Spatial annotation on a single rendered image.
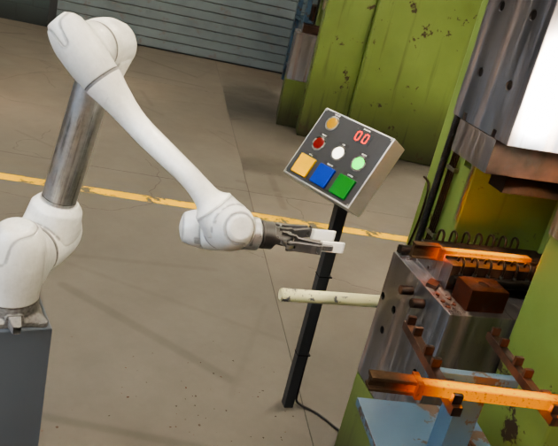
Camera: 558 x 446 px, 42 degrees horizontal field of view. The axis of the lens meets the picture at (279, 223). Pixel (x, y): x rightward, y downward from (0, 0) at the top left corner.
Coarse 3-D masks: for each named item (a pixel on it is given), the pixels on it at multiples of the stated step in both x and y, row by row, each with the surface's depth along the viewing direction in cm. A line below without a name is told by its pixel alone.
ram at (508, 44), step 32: (512, 0) 188; (544, 0) 176; (480, 32) 201; (512, 32) 187; (544, 32) 174; (480, 64) 199; (512, 64) 185; (544, 64) 177; (480, 96) 197; (512, 96) 184; (544, 96) 181; (480, 128) 196; (512, 128) 183; (544, 128) 185
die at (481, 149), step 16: (464, 128) 203; (464, 144) 203; (480, 144) 195; (496, 144) 189; (480, 160) 194; (496, 160) 191; (512, 160) 193; (528, 160) 194; (544, 160) 195; (512, 176) 195; (528, 176) 196; (544, 176) 197
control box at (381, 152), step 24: (312, 144) 256; (336, 144) 251; (360, 144) 244; (384, 144) 239; (288, 168) 258; (312, 168) 252; (336, 168) 246; (360, 168) 240; (384, 168) 241; (360, 192) 238
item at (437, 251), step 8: (416, 248) 205; (424, 248) 206; (432, 248) 206; (440, 248) 206; (448, 248) 210; (416, 256) 206; (424, 256) 207; (432, 256) 208; (440, 256) 206; (472, 256) 210; (480, 256) 211; (488, 256) 212; (496, 256) 212; (504, 256) 214; (512, 256) 215; (520, 256) 217
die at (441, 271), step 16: (432, 240) 221; (448, 256) 206; (464, 256) 209; (528, 256) 221; (432, 272) 212; (448, 272) 204; (464, 272) 204; (480, 272) 206; (496, 272) 207; (512, 272) 209; (528, 272) 210; (448, 288) 205
